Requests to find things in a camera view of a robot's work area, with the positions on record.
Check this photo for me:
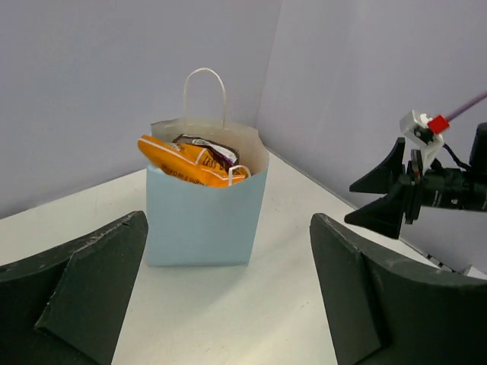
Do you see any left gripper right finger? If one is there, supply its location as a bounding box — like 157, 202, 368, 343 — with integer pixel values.
310, 213, 486, 364

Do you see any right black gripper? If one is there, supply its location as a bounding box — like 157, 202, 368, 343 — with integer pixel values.
344, 137, 472, 240

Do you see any light blue paper bag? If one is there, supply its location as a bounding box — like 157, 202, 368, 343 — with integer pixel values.
144, 67, 271, 268

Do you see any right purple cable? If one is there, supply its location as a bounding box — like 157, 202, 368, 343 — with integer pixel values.
444, 90, 487, 122

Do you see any brown chocolate bar wrapper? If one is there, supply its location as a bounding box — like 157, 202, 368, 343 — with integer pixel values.
172, 134, 240, 171

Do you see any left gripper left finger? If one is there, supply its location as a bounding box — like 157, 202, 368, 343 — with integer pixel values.
1, 211, 148, 364

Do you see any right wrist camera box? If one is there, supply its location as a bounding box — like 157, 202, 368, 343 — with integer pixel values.
399, 110, 450, 173

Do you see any orange chips bag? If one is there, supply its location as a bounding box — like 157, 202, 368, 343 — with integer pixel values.
138, 135, 251, 188

